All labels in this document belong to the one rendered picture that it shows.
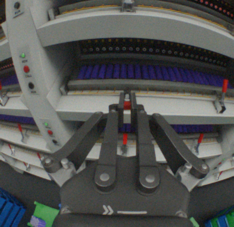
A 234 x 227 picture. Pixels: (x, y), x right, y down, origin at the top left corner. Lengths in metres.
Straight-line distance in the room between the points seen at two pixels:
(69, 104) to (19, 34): 0.22
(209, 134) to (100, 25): 0.52
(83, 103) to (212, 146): 0.52
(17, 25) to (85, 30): 0.16
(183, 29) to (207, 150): 0.45
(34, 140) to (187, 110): 0.57
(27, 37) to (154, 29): 0.25
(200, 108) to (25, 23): 0.46
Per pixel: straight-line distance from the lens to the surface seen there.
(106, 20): 0.22
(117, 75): 0.33
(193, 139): 0.50
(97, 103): 0.29
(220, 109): 0.37
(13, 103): 0.47
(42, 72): 0.29
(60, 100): 0.34
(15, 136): 0.68
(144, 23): 0.22
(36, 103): 0.34
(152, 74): 0.34
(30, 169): 1.04
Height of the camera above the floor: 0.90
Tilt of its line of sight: 36 degrees down
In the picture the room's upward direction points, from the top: 1 degrees counter-clockwise
